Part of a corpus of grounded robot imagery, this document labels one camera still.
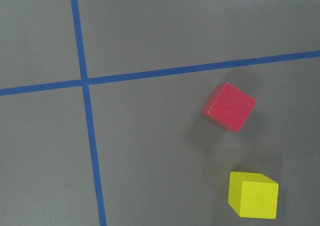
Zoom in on red wooden block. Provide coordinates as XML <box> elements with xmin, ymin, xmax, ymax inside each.
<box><xmin>201</xmin><ymin>82</ymin><xmax>257</xmax><ymax>132</ymax></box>

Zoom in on yellow wooden block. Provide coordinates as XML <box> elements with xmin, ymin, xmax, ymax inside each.
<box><xmin>228</xmin><ymin>171</ymin><xmax>279</xmax><ymax>219</ymax></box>

